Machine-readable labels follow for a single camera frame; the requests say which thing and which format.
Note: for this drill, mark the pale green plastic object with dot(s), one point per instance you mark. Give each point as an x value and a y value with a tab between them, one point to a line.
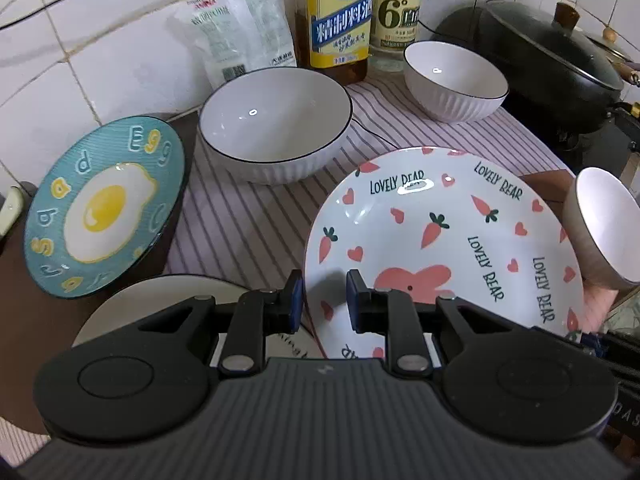
10	210

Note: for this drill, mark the white carrot print plate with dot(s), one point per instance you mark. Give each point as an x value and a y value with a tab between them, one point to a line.
450	240

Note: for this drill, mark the white salt bag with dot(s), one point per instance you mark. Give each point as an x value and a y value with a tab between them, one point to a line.
235	30

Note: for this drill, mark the black wok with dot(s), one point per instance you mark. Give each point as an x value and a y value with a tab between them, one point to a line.
550	102

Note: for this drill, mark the pinkish brown board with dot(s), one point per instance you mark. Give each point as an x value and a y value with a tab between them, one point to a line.
547	185

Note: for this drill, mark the teal fried egg plate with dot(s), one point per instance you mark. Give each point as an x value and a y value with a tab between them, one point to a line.
105	215

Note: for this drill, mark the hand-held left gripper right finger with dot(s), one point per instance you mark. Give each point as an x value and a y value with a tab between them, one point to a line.
353	302

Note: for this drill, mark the yellow label cooking wine bottle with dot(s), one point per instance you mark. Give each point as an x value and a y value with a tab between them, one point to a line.
340	25

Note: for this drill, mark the clear vinegar bottle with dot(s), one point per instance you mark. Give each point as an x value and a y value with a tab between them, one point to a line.
397	20

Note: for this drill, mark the large white ribbed bowl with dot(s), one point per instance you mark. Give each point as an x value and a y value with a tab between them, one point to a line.
270	120

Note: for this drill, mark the black gas stove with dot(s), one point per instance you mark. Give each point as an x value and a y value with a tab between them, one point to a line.
600	140

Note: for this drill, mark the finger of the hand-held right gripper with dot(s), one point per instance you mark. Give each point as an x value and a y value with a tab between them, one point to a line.
587	342

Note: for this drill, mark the pot with wooden knob lid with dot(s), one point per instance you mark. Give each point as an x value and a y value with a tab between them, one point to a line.
617	52

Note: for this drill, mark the pink striped cloth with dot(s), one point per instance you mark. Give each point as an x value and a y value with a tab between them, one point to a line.
240	220

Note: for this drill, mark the small beige bowl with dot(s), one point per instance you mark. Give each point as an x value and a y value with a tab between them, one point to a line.
605	220

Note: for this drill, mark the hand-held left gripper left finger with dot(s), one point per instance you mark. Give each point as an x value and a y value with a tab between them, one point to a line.
296	300

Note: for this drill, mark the plain white plate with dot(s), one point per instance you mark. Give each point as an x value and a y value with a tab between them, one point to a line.
150	295

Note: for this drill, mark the glass wok lid brown knob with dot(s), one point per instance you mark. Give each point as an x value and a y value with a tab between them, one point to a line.
550	45

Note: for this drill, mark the small white ribbed bowl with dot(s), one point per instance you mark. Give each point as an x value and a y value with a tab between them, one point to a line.
450	80

